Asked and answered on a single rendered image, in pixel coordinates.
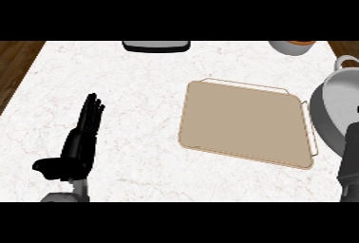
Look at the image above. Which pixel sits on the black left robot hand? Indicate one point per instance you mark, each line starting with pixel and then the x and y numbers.
pixel 77 152

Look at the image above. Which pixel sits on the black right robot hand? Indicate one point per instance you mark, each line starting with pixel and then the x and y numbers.
pixel 352 152

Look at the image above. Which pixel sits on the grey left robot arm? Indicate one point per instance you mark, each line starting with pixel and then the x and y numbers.
pixel 74 193

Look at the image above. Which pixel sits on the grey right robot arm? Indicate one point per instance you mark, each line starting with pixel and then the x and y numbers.
pixel 352 193

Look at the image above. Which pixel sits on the grey pot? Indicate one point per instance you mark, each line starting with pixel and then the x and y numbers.
pixel 337 95

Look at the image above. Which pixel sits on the beige tray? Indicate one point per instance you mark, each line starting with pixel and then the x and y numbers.
pixel 242 123

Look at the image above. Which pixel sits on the dark grey appliance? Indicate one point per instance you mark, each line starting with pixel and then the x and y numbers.
pixel 155 46

